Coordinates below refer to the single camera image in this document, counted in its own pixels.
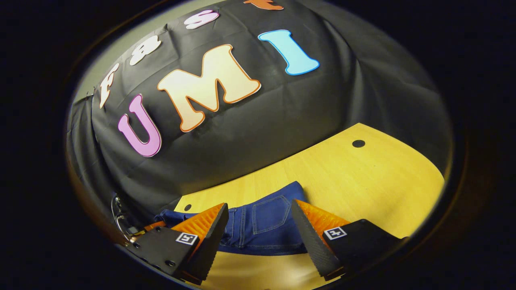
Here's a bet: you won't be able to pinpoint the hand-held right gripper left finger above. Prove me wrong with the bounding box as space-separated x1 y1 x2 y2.
125 203 229 286

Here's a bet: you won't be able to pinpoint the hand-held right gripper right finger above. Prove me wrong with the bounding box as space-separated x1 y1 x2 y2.
291 199 408 281

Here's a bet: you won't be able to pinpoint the blue denim jeans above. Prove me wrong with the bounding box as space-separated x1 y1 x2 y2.
154 181 309 256

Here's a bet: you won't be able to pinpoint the black backdrop cloth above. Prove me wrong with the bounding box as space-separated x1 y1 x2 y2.
67 0 453 228

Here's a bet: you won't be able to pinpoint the thin gripper cable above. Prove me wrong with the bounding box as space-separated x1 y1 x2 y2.
111 195 135 242

